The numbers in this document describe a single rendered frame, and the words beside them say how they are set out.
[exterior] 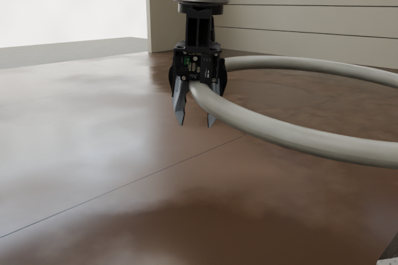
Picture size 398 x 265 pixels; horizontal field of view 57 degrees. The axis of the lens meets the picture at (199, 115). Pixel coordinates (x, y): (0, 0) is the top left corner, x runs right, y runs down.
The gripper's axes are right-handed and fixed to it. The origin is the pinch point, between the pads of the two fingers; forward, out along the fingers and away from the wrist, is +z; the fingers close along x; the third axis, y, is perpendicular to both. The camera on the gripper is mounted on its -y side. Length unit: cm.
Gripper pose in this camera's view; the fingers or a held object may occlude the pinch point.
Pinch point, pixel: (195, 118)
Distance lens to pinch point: 66.3
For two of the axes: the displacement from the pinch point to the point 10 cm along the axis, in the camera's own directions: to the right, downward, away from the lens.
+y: -0.6, 3.5, -9.3
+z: -0.5, 9.3, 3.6
